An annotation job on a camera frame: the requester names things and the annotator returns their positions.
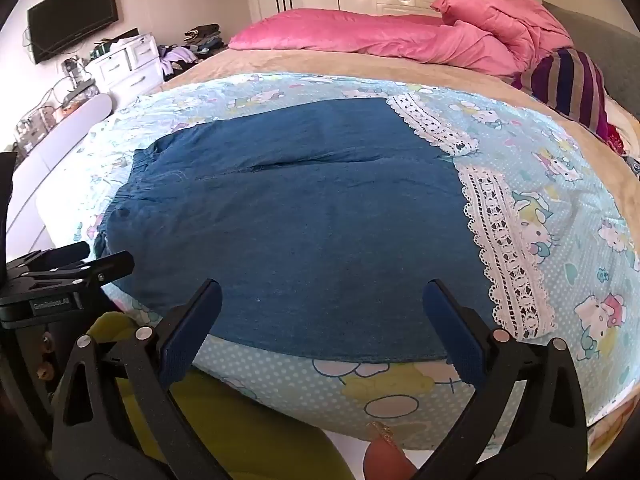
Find white drawer cabinet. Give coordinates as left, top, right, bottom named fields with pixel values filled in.
left=85, top=32, right=166, bottom=106

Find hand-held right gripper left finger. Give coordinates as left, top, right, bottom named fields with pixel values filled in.
left=50, top=279, right=233, bottom=480

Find person's yellow-green clothing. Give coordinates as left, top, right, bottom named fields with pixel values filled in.
left=87, top=312, right=356, bottom=480

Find cartoon printed blue blanket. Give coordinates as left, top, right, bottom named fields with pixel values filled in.
left=75, top=72, right=640, bottom=453

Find pile of clothes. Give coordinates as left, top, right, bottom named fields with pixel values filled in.
left=157, top=22, right=231, bottom=78

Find blue denim pants lace hems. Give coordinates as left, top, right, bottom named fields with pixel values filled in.
left=92, top=92, right=558, bottom=363

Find colourful crumpled clothes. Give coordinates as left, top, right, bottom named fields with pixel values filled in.
left=605, top=110, right=640, bottom=173

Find white padded bench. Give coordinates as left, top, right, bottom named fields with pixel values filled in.
left=10, top=92, right=113, bottom=256

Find grey padded headboard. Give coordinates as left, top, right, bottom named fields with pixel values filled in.
left=542, top=0, right=640, bottom=121

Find black wall television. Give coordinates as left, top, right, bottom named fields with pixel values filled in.
left=27, top=0, right=119, bottom=65

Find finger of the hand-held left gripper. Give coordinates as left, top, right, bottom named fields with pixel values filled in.
left=30, top=251, right=136, bottom=291
left=7, top=241, right=92, bottom=276

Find pink puffy jacket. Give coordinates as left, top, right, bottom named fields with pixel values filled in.
left=227, top=0, right=573, bottom=78

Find purple striped cloth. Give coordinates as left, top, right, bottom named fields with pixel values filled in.
left=512, top=49, right=611, bottom=136

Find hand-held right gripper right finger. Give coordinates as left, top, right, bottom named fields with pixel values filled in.
left=412, top=279, right=588, bottom=480

